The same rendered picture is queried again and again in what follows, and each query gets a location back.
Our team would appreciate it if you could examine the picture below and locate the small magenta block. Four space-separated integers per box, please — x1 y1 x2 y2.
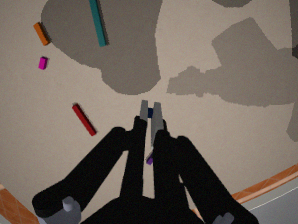
38 57 48 70

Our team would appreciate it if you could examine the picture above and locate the purple rod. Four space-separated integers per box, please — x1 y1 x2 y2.
146 154 153 165

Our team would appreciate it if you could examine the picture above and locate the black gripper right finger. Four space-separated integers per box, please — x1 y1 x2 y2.
151 102 259 224

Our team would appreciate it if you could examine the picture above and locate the red rod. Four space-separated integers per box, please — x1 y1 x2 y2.
72 103 97 136

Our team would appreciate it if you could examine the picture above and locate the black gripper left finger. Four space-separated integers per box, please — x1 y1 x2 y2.
32 100 148 224

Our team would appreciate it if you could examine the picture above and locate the orange rod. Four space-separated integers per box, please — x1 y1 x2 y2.
33 22 51 46

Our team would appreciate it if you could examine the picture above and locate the turquoise rod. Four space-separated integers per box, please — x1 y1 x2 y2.
89 0 107 47

